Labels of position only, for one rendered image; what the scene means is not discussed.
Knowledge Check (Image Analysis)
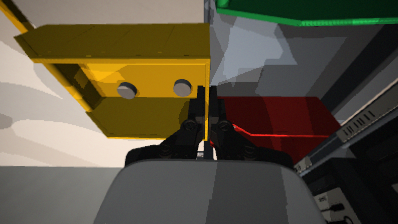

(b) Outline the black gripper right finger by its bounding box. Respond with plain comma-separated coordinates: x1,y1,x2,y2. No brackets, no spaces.
208,85,295,171

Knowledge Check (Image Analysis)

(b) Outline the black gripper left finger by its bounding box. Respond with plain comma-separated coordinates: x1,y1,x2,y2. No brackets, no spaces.
124,85,205,167

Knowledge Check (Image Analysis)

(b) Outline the black metal shelf rack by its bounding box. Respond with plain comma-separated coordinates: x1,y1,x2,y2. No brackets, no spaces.
204,0,398,177

